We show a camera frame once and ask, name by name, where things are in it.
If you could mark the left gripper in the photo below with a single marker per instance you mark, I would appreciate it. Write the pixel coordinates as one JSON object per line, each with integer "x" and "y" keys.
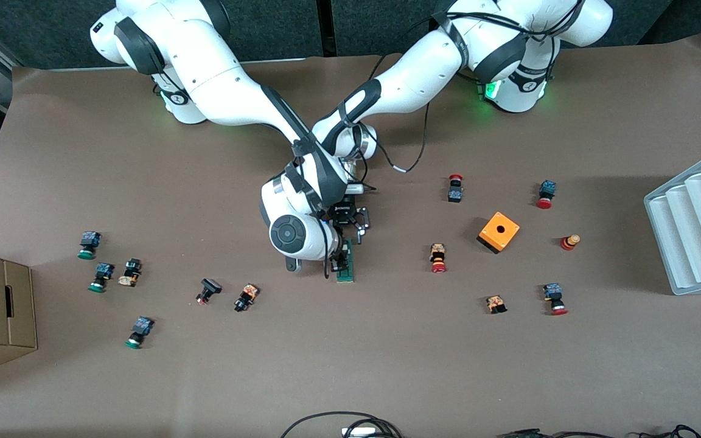
{"x": 344, "y": 212}

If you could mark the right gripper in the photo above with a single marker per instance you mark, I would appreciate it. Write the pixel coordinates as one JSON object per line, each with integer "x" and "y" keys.
{"x": 342, "y": 258}

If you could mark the green load switch white lever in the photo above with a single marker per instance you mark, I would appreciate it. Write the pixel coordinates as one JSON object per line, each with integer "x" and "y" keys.
{"x": 346, "y": 274}

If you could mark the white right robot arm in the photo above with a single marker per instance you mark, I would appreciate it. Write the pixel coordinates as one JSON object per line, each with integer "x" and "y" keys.
{"x": 223, "y": 85}

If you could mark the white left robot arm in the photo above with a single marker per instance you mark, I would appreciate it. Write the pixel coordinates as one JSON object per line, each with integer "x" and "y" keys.
{"x": 423, "y": 67}

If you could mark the red emergency stop orange block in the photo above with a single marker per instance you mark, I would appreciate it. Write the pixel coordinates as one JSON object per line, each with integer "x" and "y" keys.
{"x": 437, "y": 252}

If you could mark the small red pushbutton black block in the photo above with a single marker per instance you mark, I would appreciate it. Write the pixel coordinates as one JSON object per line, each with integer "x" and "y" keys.
{"x": 455, "y": 194}

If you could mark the orange black contact block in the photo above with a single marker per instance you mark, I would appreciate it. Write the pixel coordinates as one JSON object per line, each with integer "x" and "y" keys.
{"x": 496, "y": 302}

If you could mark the small white device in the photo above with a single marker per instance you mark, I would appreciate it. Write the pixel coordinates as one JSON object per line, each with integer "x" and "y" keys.
{"x": 359, "y": 432}

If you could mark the red mushroom pushbutton blue block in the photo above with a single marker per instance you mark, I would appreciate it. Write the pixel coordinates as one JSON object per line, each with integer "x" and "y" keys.
{"x": 552, "y": 292}
{"x": 547, "y": 188}

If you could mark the red emergency stop button head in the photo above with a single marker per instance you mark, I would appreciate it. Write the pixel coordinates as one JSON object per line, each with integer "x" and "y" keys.
{"x": 568, "y": 243}

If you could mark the green mushroom pushbutton blue block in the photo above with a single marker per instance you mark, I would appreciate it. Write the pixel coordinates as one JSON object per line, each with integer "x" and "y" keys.
{"x": 90, "y": 239}
{"x": 104, "y": 271}
{"x": 142, "y": 325}

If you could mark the white ridged plastic tray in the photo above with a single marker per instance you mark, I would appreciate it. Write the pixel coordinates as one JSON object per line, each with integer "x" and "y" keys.
{"x": 697, "y": 225}

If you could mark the black selector switch orange block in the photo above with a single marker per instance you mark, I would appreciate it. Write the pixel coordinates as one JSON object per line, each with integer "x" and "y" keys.
{"x": 248, "y": 295}
{"x": 130, "y": 274}

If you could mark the orange button enclosure box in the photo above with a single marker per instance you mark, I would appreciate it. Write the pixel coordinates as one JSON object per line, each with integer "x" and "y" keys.
{"x": 490, "y": 235}

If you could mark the black square-head switch red terminals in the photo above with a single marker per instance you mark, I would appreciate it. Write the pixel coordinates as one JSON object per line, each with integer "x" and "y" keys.
{"x": 210, "y": 286}

